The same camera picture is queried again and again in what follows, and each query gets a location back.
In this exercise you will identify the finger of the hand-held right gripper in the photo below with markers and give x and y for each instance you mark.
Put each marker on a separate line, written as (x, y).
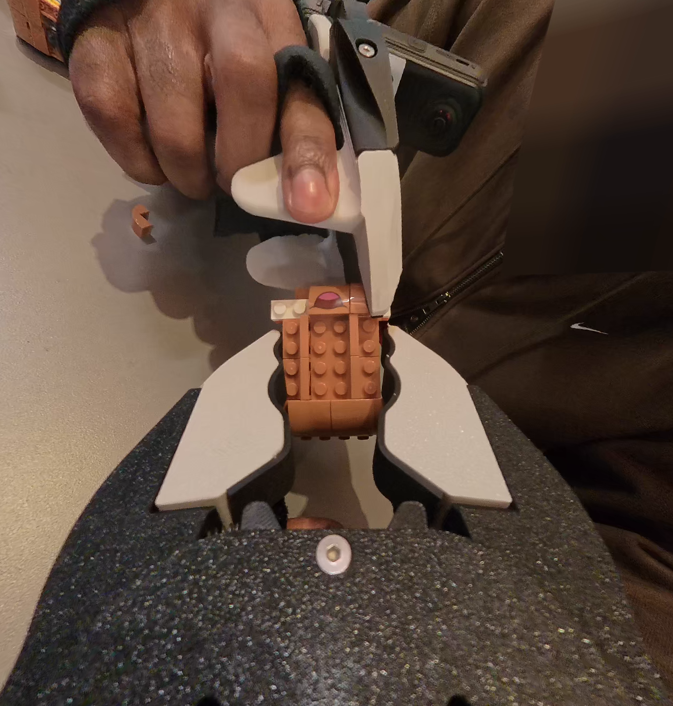
(380, 237)

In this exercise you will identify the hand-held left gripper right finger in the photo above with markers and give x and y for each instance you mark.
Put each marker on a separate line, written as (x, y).
(441, 435)

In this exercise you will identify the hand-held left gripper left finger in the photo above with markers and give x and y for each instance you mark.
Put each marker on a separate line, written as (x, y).
(226, 441)

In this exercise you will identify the brown lego face piece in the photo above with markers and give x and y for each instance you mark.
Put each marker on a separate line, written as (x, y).
(326, 300)

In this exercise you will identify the brown lego assembly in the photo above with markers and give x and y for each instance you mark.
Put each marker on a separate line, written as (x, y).
(331, 375)

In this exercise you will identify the brown lego arch piece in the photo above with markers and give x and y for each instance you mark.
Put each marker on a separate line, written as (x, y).
(140, 221)

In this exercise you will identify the brown lego figure body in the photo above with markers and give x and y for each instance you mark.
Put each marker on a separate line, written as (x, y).
(36, 27)

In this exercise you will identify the person's right hand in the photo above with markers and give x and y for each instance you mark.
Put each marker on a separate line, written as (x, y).
(176, 94)

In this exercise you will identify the person's brown jacket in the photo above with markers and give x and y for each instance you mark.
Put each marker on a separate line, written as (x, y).
(562, 358)

